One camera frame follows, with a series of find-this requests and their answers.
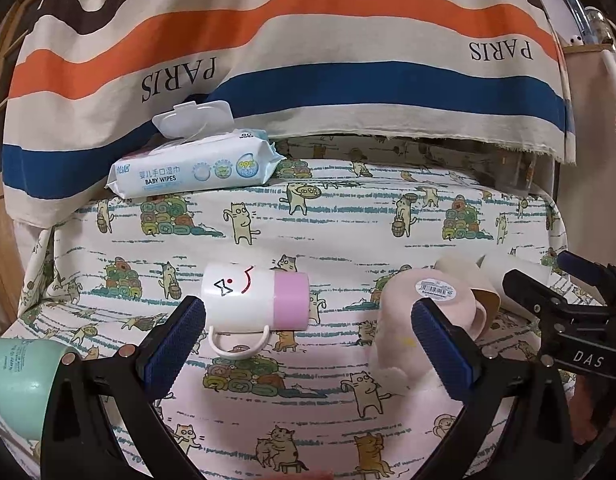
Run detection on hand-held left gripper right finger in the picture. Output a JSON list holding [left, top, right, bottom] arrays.
[[411, 298, 575, 480]]

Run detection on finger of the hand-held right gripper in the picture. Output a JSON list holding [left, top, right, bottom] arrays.
[[557, 249, 616, 288], [502, 268, 571, 322]]

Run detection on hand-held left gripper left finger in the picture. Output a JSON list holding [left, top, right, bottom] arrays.
[[40, 295, 207, 480]]

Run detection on white and pink cup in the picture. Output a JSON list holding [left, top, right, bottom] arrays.
[[200, 261, 311, 360]]

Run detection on pink cup with label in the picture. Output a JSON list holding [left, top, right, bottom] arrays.
[[372, 267, 490, 397]]

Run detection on cream cup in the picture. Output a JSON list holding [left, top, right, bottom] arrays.
[[433, 253, 502, 312]]

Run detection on mint green cup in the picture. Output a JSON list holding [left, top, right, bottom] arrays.
[[0, 337, 79, 442]]

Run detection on person's right hand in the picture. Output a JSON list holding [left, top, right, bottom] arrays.
[[572, 371, 611, 443]]

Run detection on cat printed cloth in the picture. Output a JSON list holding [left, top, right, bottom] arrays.
[[0, 135, 580, 480]]

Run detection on baby wipes pack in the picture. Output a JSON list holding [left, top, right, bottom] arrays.
[[104, 101, 287, 199]]

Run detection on glass jar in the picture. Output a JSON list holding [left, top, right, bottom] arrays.
[[586, 6, 616, 46]]

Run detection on striped cloth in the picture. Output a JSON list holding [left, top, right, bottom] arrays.
[[0, 0, 578, 233]]

